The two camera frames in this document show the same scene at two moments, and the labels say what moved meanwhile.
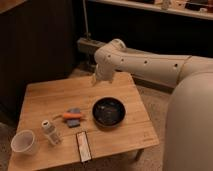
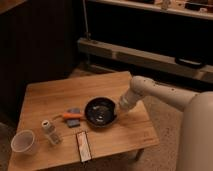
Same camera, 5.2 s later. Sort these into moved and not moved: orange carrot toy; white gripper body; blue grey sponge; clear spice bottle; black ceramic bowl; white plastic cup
Moved: white gripper body; black ceramic bowl
Not moved: clear spice bottle; orange carrot toy; blue grey sponge; white plastic cup
